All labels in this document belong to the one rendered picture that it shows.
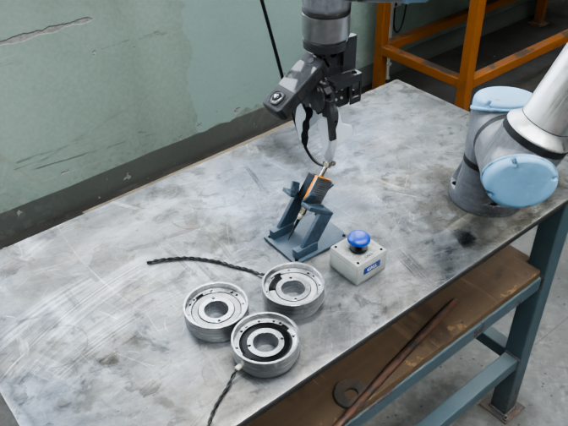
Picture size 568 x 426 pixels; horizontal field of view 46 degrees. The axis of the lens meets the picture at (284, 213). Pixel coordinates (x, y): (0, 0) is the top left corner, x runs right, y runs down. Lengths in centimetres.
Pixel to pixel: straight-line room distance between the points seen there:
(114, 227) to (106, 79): 137
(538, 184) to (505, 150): 8
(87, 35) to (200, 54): 51
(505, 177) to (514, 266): 53
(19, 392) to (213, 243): 43
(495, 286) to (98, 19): 168
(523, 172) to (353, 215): 35
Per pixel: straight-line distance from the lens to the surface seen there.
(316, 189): 119
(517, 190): 117
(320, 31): 104
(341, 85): 109
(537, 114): 114
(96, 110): 268
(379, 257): 117
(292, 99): 105
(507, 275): 162
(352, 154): 150
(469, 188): 134
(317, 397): 132
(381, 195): 138
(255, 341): 105
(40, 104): 258
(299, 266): 115
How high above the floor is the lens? 160
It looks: 37 degrees down
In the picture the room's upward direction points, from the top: 2 degrees counter-clockwise
